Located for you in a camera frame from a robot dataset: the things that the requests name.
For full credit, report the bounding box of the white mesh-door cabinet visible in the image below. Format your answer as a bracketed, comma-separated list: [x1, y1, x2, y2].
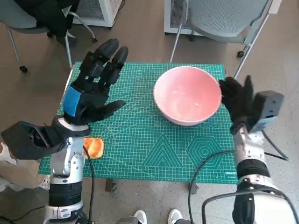
[163, 0, 204, 35]
[72, 0, 126, 28]

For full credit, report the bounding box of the person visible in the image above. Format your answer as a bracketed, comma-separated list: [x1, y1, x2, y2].
[0, 135, 51, 192]

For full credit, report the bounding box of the long striped toy bread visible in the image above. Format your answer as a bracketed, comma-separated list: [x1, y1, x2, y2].
[83, 137, 105, 160]

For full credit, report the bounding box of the green cutting mat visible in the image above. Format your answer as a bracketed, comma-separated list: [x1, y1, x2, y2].
[38, 61, 239, 185]

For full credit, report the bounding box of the white shoe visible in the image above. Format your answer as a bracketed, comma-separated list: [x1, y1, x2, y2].
[168, 209, 183, 224]
[133, 210, 148, 224]

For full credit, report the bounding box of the bare left robot hand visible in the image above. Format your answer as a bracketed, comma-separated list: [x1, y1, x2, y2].
[62, 38, 129, 124]

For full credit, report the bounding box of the black floor cable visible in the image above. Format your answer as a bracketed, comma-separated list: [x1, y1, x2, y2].
[0, 205, 46, 222]

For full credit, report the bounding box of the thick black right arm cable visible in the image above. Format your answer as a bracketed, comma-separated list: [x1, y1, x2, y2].
[201, 186, 295, 224]

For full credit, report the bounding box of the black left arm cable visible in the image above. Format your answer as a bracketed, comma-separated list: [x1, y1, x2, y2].
[83, 146, 95, 224]

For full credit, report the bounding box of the black garment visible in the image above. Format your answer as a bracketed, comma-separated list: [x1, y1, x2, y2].
[14, 0, 80, 44]

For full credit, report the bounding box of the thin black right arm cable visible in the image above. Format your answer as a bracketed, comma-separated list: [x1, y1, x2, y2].
[188, 130, 290, 224]

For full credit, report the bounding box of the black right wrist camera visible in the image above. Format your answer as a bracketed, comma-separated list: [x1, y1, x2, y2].
[251, 91, 285, 131]

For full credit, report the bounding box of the person's white sneaker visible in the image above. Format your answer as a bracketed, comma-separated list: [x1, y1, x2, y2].
[37, 174, 51, 190]

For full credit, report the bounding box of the teal-grey seat chair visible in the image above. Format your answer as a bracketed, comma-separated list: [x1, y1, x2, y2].
[0, 0, 99, 73]

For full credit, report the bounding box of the pink bowl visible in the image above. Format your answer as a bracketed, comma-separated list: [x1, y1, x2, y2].
[153, 66, 222, 126]

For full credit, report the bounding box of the gloved right robot hand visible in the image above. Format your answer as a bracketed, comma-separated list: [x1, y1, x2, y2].
[218, 75, 263, 135]

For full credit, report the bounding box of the grey mesh-back chair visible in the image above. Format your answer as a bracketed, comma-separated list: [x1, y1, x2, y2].
[169, 0, 276, 80]

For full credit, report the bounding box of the black table bracket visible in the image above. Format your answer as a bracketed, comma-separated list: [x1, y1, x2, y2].
[105, 179, 117, 192]
[188, 182, 199, 196]

